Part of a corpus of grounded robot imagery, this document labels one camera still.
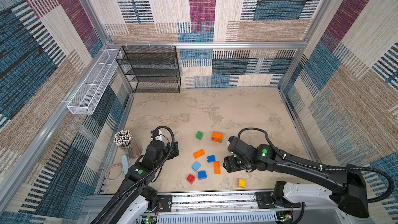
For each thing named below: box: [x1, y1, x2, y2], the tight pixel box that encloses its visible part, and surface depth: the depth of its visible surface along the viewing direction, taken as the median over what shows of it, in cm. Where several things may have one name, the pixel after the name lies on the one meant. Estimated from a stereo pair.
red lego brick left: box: [186, 173, 196, 185], surface depth 79 cm
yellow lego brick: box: [238, 178, 247, 189], surface depth 78 cm
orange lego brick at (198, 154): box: [192, 148, 206, 160], surface depth 90 cm
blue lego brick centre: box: [206, 155, 216, 163], surface depth 89 cm
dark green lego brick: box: [195, 130, 204, 140], surface depth 96 cm
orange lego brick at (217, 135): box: [211, 131, 224, 140], surface depth 92 cm
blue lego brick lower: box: [197, 170, 207, 180], surface depth 83 cm
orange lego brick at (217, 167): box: [212, 160, 222, 175], surface depth 85 cm
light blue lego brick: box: [191, 161, 202, 172], surface depth 86 cm
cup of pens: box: [113, 129, 143, 159], surface depth 78 cm
